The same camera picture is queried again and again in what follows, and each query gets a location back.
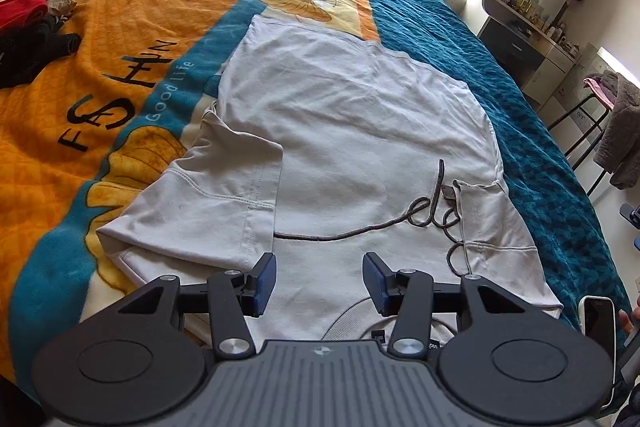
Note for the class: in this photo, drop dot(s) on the light grey t-shirt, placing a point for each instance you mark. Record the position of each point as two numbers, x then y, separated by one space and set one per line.
350 117

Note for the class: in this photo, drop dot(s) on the orange and teal printed blanket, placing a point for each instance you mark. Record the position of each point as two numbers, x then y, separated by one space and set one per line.
125 7

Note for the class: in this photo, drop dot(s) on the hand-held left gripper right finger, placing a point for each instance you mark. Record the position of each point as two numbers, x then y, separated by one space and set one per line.
374 284

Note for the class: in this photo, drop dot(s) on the white vanity desk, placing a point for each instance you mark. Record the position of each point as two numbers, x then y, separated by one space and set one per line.
520 42

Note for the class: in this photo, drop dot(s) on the person's right hand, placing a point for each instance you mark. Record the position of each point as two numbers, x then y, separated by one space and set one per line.
631 322

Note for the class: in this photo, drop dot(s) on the black garment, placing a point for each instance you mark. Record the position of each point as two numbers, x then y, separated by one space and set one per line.
30 52

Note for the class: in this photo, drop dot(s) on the white cased smartphone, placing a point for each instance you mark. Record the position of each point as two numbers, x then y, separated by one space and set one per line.
600 332

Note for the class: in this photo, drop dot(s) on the grey fleece garment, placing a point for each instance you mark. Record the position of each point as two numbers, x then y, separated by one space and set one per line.
620 132

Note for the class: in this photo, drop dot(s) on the black metal stool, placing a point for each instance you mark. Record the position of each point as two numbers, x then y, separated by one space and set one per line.
575 127

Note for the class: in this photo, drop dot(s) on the row of cosmetic bottles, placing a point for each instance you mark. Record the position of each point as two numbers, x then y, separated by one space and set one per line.
530 4

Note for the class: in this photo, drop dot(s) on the pink stool cushion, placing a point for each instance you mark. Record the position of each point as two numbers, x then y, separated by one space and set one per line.
595 89

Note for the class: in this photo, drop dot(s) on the beige crumpled garment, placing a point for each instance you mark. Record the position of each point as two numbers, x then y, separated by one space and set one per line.
60 1

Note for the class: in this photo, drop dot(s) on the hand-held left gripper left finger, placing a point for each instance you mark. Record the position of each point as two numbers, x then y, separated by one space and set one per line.
264 287

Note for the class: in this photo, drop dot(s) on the red garment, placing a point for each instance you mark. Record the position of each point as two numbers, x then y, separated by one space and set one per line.
20 9

